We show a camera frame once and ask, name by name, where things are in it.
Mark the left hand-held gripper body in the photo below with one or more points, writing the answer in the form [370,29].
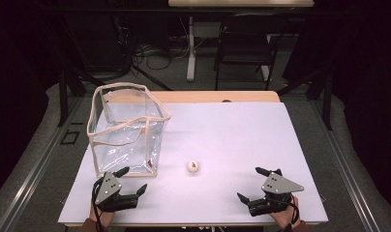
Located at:
[108,188]

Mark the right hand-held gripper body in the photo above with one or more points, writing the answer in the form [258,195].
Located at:
[279,186]

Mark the clear plastic bag beige trim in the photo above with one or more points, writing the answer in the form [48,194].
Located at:
[119,151]

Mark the small white ball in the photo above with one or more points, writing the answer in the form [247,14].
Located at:
[193,166]

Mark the person's left hand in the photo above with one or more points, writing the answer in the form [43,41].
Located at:
[104,217]

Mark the person's right hand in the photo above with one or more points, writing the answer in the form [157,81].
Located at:
[285,219]

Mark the white table mat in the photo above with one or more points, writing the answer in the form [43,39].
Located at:
[232,145]

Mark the black metal stand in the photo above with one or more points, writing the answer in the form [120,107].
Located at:
[327,106]
[63,103]

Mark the black tripod leg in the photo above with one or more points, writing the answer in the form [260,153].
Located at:
[151,78]

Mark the wooden table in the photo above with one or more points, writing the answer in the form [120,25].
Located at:
[190,96]

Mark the black chair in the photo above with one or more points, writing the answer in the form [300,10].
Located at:
[243,48]

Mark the white-legged desk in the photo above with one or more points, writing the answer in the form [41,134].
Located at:
[242,3]

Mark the aluminium floor rail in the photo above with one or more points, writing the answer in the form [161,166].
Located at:
[39,167]
[344,167]

